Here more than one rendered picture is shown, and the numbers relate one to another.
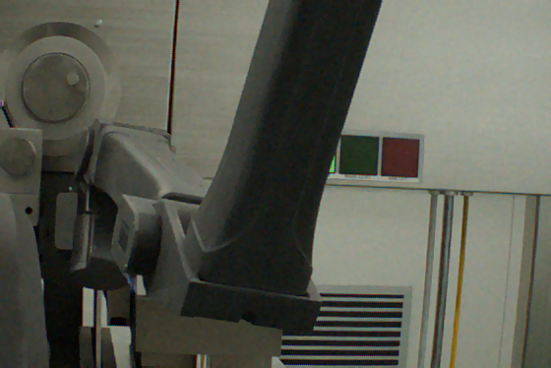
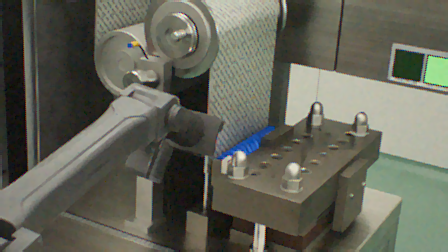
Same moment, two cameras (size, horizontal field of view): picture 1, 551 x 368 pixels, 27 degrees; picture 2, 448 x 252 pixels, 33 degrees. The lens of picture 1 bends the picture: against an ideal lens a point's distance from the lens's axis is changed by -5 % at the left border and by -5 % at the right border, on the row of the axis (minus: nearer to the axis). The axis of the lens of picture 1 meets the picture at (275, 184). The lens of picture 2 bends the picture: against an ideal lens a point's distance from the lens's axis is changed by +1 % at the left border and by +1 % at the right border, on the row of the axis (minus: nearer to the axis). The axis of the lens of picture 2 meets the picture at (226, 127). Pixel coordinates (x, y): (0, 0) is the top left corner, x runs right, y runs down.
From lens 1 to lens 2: 75 cm
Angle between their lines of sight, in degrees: 41
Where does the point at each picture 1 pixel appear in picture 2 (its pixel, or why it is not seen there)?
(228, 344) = (265, 219)
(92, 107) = (200, 51)
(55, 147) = (180, 72)
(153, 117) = (327, 30)
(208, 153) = (362, 60)
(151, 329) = (221, 197)
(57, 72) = (175, 26)
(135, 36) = not seen: outside the picture
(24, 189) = not seen: hidden behind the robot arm
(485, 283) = not seen: outside the picture
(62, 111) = (178, 52)
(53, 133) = (178, 63)
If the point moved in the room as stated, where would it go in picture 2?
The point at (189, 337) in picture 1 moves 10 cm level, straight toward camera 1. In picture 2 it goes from (242, 208) to (206, 230)
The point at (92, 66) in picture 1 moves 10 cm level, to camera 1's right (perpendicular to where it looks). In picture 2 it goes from (200, 24) to (249, 36)
